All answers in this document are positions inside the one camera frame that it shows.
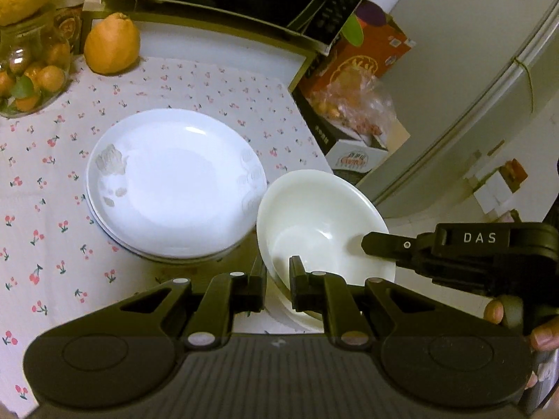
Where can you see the red gift box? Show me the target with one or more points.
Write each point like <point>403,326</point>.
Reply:
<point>383,45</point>

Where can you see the white refrigerator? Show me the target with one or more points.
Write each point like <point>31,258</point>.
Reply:
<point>479,70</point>

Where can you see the white bowl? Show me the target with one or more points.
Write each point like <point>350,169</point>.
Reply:
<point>280,309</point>

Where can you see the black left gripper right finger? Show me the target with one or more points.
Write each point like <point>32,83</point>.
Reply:
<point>328,294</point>

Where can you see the glass jar of kumquats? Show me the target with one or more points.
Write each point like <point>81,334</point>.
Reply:
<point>35,63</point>

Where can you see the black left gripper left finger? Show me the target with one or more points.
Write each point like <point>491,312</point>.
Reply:
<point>227,295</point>

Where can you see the black white cardboard box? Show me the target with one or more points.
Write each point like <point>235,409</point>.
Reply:
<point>349,154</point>

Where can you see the orange citrus on table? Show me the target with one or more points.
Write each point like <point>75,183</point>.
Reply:
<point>112,45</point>

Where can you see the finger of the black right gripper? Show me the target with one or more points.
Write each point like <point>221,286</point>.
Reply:
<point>403,250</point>

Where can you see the cream bowl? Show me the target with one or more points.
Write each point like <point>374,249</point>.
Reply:
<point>322,219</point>
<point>274,285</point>

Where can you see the person's right hand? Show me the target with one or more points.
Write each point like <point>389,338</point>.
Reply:
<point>543,338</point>

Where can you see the white plate with grey rose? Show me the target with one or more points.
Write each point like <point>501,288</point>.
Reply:
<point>174,185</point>

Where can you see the plastic bag of oranges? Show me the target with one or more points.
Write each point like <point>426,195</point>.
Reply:
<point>356,100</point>

